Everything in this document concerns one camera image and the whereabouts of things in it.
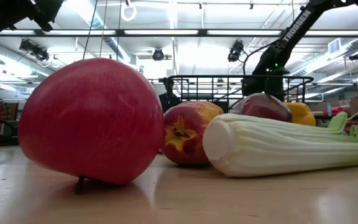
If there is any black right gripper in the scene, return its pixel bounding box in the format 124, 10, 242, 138
242, 72, 286, 102

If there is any yellow bell pepper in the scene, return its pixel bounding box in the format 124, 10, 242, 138
284, 101, 316, 127

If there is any pale green celery bunch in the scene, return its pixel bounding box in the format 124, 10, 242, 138
202, 111, 358, 178

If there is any red yellow apple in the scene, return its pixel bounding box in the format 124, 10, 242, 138
160, 101, 225, 166

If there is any pink red item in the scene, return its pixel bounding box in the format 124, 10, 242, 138
330, 105, 352, 116

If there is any white ceiling air vent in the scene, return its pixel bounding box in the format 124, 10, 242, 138
328, 37, 341, 55

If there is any black wire basket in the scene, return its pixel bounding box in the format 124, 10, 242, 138
165, 74, 315, 113

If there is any round black overhead camera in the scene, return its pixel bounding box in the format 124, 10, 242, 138
152, 47, 165, 62

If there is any white cable ring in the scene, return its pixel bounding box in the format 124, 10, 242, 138
120, 1, 137, 22

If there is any silver ceiling air duct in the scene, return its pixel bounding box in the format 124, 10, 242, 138
68, 0, 139, 68

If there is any long thin black cable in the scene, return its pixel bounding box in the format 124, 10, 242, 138
81, 0, 99, 60

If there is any dark patterned wall hanging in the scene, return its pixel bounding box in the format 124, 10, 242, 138
0, 101, 20, 122

